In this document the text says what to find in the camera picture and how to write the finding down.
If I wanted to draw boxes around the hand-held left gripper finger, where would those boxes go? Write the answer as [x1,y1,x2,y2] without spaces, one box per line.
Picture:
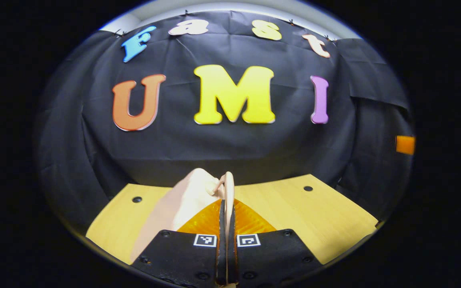
[227,199,323,288]
[131,199,226,288]

